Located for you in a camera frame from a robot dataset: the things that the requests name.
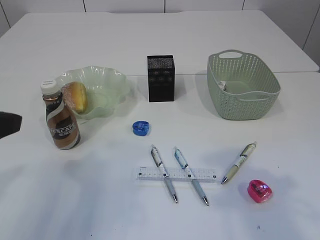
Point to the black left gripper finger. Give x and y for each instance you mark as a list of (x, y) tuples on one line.
[(10, 123)]

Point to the Nescafe coffee bottle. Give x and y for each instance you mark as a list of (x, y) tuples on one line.
[(60, 120)]

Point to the sugared bread roll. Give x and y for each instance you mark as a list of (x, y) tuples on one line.
[(75, 96)]

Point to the blue pencil sharpener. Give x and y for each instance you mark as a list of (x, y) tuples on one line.
[(141, 128)]

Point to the clear plastic ruler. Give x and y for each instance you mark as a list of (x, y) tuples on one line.
[(177, 174)]

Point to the pink paper ball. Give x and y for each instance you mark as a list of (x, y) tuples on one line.
[(222, 85)]

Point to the pink pencil sharpener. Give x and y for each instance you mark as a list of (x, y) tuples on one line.
[(259, 191)]

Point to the green wavy glass plate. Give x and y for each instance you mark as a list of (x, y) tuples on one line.
[(105, 88)]

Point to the grey pen left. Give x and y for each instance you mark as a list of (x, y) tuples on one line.
[(163, 171)]

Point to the black mesh pen holder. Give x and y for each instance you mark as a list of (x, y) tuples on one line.
[(161, 78)]

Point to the blue grey pen middle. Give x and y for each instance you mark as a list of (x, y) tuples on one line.
[(195, 183)]

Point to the green plastic woven basket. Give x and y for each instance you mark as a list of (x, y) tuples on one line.
[(251, 87)]

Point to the cream pen right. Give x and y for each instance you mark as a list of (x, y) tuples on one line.
[(243, 156)]

